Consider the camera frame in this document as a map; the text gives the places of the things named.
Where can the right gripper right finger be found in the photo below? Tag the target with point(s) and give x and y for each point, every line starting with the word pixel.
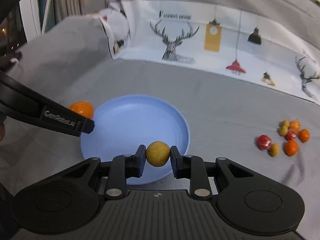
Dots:
pixel 192 168

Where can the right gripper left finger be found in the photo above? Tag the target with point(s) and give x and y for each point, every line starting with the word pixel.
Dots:
pixel 124 167

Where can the yellow-green longan front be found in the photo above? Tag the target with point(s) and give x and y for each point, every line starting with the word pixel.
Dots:
pixel 158 153

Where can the red fruit front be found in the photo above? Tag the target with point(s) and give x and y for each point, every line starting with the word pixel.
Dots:
pixel 264 142

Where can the orange tangerine front cluster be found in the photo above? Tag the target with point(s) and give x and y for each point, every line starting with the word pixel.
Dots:
pixel 291 148

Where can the orange tangerine cluster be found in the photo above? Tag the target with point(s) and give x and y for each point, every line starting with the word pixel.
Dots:
pixel 291 148
pixel 304 135

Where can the red fruit cluster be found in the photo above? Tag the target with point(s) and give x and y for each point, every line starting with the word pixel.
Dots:
pixel 291 135

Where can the person left hand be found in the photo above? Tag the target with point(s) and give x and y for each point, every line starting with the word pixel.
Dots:
pixel 2 131

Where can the black phone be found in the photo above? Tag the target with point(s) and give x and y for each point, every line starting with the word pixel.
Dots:
pixel 9 60

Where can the blue round plate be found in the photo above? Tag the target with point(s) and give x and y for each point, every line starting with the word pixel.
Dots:
pixel 124 123

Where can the yellow-green longan cluster left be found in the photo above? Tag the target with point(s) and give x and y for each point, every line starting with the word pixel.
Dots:
pixel 283 130

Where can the yellow-green longan cluster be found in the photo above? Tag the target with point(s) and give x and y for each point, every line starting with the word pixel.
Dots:
pixel 283 130
pixel 285 123

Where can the yellow-green longan cluster back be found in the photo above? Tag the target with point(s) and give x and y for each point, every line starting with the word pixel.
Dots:
pixel 285 123

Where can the orange wrapped fruit cluster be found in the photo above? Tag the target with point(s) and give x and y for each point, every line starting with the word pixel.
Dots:
pixel 295 125

